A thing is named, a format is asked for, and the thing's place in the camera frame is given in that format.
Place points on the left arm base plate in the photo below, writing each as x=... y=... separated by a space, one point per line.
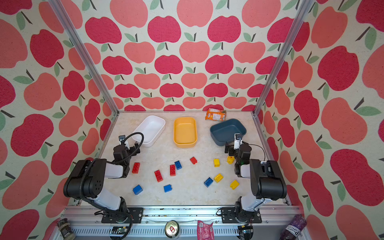
x=135 y=213

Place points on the dark teal plastic container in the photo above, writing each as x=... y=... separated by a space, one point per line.
x=225 y=131

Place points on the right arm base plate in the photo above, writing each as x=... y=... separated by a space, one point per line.
x=230 y=216

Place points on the small red lego brick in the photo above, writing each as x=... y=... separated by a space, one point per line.
x=193 y=160

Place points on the red lego brick tilted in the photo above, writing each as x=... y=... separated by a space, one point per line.
x=158 y=176

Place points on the yellow plastic container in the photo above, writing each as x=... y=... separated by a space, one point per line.
x=185 y=132

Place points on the yellow round lego piece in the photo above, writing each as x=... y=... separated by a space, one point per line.
x=230 y=160

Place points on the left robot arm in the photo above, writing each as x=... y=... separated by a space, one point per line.
x=86 y=182

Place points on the right aluminium frame post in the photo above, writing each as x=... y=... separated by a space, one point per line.
x=286 y=47

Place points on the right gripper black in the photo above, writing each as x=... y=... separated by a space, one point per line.
x=233 y=149

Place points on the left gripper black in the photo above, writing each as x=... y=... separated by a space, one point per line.
x=132 y=150

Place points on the front aluminium rail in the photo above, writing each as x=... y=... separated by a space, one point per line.
x=88 y=226

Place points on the red lego brick upright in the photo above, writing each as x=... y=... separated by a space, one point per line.
x=172 y=170

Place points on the metal drink can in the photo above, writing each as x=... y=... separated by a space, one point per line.
x=172 y=229

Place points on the pink snack wrapper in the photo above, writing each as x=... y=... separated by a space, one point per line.
x=205 y=231

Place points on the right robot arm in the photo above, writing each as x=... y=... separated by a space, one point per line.
x=266 y=181

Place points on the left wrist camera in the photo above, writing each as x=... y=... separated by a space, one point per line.
x=122 y=139

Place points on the white plastic container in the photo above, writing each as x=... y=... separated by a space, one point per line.
x=151 y=127

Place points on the green circuit board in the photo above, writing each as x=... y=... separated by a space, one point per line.
x=119 y=230

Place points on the left aluminium frame post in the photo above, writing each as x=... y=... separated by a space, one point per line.
x=71 y=31

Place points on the orange snack packet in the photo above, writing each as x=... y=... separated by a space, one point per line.
x=216 y=115

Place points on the purple plastic bottle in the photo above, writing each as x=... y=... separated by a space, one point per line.
x=294 y=228

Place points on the blue lego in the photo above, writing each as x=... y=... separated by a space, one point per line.
x=168 y=188
x=178 y=165
x=208 y=182
x=137 y=189

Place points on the dark glass jar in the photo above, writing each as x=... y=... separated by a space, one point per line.
x=65 y=229

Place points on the blue lego beside red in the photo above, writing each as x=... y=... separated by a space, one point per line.
x=178 y=165

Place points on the aluminium frame post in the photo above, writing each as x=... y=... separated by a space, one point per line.
x=286 y=47
x=71 y=31

